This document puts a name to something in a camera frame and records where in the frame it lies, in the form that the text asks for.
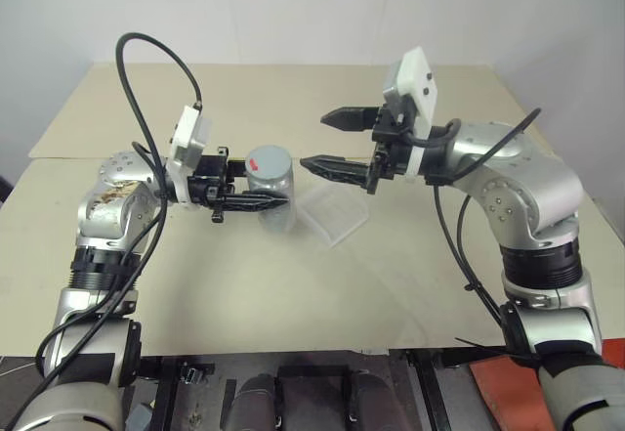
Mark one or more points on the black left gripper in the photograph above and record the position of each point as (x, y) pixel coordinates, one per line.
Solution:
(207, 182)

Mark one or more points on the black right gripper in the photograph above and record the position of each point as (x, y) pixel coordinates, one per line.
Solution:
(390, 152)

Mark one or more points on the clear glass jar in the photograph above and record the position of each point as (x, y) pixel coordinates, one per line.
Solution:
(278, 221)

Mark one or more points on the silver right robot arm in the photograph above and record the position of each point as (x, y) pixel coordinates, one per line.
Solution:
(537, 182)

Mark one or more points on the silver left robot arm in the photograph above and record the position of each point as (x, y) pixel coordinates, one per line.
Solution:
(105, 216)

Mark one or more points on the grey jar lid red sticker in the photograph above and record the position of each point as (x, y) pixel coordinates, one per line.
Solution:
(267, 164)

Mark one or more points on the clear plastic box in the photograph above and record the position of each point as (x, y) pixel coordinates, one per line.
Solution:
(337, 213)

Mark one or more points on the dark rounded shape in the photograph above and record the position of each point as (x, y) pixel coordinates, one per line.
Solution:
(254, 401)
(373, 401)

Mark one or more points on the red mat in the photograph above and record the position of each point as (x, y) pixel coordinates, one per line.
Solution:
(512, 397)

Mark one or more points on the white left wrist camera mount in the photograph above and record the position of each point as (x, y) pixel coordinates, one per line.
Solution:
(184, 133)

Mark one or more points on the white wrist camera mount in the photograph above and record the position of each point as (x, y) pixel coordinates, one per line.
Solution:
(184, 133)
(415, 76)

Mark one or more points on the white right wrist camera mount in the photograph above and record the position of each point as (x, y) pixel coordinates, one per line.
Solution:
(415, 76)

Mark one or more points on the black metal frame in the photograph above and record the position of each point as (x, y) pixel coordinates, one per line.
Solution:
(312, 382)

